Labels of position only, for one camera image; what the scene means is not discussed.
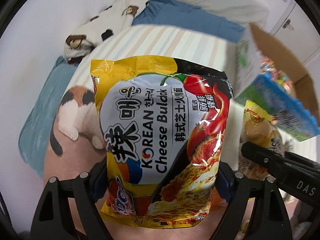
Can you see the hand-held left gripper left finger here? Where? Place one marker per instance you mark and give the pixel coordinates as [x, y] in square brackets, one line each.
[96, 177]

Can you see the cardboard box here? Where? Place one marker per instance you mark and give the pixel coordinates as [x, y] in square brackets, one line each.
[275, 55]

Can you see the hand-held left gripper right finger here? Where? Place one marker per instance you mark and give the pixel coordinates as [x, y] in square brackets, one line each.
[223, 185]

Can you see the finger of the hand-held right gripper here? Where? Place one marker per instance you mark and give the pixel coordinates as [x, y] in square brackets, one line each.
[262, 156]

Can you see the bear print white pillow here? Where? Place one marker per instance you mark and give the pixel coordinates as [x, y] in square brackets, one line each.
[112, 17]

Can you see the yellow cheese noodle packet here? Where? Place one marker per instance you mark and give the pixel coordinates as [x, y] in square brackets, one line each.
[260, 127]
[160, 130]

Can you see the pink cat print blanket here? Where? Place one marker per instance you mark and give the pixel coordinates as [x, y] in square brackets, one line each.
[75, 110]

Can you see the light blue pillow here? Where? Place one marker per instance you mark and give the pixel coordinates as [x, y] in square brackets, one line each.
[37, 110]

